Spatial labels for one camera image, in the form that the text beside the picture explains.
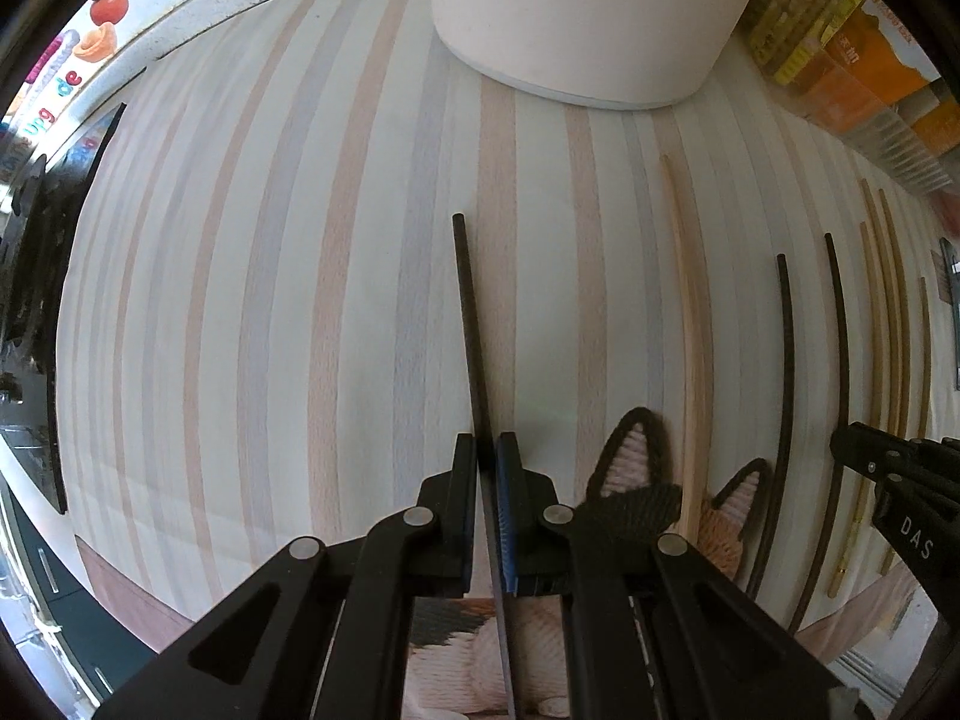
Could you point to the white cylindrical utensil holder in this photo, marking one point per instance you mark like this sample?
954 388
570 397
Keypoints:
570 15

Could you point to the black gas stove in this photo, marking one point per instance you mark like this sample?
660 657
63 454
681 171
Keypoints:
37 300

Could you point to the dark teal cabinet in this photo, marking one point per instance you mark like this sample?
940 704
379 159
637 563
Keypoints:
67 615

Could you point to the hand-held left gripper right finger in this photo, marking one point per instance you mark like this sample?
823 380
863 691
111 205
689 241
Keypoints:
507 495

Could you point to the chopsticks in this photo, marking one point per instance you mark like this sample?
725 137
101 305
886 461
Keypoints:
846 360

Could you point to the orange and white seasoning packet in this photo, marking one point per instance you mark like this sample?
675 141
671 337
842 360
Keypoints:
870 52

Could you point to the yellow seasoning packet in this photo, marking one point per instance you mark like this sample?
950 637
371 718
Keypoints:
802 15

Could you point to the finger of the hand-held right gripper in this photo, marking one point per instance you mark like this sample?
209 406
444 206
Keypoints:
877 454
919 532

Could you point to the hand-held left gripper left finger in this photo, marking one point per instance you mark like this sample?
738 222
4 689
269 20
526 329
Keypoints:
466 480

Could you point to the colourful fruit wall poster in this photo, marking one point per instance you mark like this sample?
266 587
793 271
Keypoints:
94 30

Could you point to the striped cat-print table mat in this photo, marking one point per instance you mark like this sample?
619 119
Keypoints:
262 315

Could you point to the black chopstick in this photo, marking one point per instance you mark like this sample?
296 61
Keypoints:
790 360
472 330

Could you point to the clear plastic container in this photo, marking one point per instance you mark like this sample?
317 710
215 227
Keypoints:
911 146

